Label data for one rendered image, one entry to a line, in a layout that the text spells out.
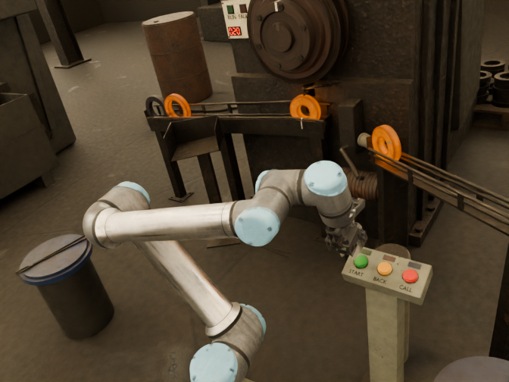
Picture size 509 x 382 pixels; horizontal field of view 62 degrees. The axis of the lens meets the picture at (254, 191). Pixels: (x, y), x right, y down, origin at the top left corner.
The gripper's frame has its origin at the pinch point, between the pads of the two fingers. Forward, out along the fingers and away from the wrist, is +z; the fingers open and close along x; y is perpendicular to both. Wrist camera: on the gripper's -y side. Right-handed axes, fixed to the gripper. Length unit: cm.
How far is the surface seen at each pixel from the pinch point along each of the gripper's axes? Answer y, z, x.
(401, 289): 4.7, 8.1, 13.8
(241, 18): -97, -15, -97
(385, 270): 0.7, 7.0, 8.1
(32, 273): 50, 8, -131
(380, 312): 8.5, 21.2, 7.2
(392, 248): -14.6, 22.0, 2.9
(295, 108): -73, 19, -65
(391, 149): -53, 15, -10
